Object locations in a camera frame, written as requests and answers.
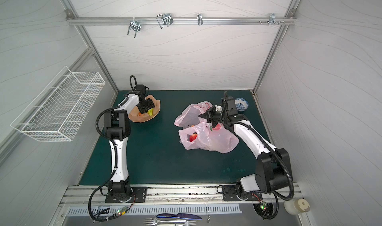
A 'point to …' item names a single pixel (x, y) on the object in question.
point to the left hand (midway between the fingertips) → (153, 105)
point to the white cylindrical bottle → (297, 206)
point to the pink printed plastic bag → (198, 134)
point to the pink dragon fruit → (193, 137)
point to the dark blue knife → (179, 215)
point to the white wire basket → (59, 110)
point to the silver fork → (153, 222)
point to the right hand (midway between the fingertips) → (200, 111)
